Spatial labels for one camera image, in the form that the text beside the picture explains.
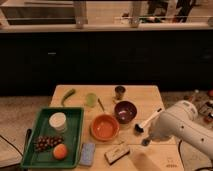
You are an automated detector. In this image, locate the orange bowl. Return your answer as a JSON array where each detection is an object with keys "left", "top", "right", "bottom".
[{"left": 90, "top": 114, "right": 120, "bottom": 141}]

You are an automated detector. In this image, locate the bunch of dark grapes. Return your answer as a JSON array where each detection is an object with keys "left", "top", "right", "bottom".
[{"left": 34, "top": 136, "right": 64, "bottom": 152}]

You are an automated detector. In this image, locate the white round container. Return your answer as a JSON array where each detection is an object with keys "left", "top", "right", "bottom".
[{"left": 49, "top": 112, "right": 67, "bottom": 132}]

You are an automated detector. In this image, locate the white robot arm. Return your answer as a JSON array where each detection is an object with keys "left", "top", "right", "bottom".
[{"left": 142, "top": 100, "right": 213, "bottom": 160}]

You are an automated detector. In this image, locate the wooden block eraser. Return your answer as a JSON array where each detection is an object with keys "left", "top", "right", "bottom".
[{"left": 104, "top": 143, "right": 130, "bottom": 165}]

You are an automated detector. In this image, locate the blue sponge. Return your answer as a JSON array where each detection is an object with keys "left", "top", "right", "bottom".
[{"left": 79, "top": 143, "right": 95, "bottom": 166}]

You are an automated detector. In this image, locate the orange fruit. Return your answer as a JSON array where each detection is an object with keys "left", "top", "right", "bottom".
[{"left": 53, "top": 144, "right": 68, "bottom": 160}]

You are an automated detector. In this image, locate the green chili pepper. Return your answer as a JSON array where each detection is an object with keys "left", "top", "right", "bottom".
[{"left": 61, "top": 89, "right": 76, "bottom": 107}]

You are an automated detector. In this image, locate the black cable right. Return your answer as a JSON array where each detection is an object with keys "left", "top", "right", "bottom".
[{"left": 178, "top": 139, "right": 213, "bottom": 171}]

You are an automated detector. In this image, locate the wooden handled spoon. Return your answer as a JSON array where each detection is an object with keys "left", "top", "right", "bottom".
[{"left": 98, "top": 98, "right": 105, "bottom": 113}]

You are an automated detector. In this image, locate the purple bowl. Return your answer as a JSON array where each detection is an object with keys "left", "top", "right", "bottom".
[{"left": 114, "top": 101, "right": 137, "bottom": 124}]

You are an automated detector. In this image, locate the light green cup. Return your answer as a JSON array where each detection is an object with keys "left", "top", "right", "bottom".
[{"left": 86, "top": 93, "right": 97, "bottom": 107}]

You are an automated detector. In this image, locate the small metal cup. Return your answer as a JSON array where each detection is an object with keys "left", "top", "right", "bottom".
[{"left": 115, "top": 85, "right": 126, "bottom": 100}]

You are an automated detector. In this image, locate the green plastic tray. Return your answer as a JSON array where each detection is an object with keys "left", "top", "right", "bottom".
[{"left": 21, "top": 107, "right": 84, "bottom": 169}]

